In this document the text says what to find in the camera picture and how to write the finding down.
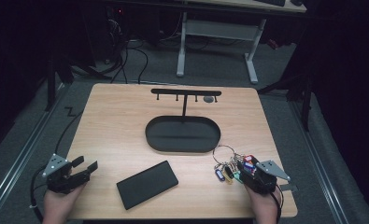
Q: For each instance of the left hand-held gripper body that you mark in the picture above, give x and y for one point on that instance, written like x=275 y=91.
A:
x=60 y=179

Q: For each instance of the grey tape strip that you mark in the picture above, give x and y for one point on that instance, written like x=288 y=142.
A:
x=288 y=187

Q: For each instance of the black key rack with tray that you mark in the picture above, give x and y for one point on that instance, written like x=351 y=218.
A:
x=182 y=135

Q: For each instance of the small red object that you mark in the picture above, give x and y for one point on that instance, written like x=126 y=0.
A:
x=272 y=44

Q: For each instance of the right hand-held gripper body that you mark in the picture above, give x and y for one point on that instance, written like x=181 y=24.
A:
x=264 y=180

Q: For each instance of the black metal stand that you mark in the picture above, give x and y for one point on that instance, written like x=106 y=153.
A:
x=50 y=84
x=303 y=99

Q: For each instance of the black computer mouse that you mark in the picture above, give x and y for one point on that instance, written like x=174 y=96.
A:
x=296 y=2

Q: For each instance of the grey round table grommet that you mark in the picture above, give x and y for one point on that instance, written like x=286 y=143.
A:
x=208 y=99

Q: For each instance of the white-framed desk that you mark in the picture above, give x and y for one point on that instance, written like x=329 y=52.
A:
x=218 y=30

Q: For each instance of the person's left hand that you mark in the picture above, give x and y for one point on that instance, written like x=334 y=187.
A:
x=58 y=205

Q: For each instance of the black smartphone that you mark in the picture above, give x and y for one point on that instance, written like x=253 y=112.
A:
x=147 y=184

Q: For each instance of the person's right hand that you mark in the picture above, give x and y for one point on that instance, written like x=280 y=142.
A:
x=264 y=207

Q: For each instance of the black keyboard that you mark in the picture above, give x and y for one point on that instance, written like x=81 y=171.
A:
x=271 y=2

